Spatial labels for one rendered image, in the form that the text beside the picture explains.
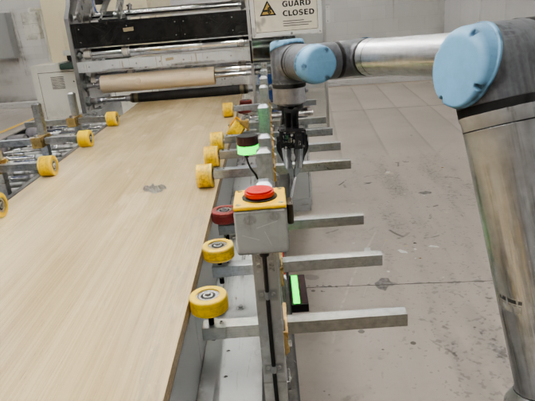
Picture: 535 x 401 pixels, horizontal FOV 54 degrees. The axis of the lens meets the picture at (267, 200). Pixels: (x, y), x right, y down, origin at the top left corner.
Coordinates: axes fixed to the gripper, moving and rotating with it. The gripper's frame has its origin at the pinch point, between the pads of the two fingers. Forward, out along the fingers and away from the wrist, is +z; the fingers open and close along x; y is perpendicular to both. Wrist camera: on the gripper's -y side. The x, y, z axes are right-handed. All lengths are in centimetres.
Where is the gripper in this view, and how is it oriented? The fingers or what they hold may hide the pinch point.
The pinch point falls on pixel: (294, 172)
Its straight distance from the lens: 153.0
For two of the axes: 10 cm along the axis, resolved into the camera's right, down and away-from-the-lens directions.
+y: 0.1, 3.4, -9.4
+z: 0.7, 9.4, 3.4
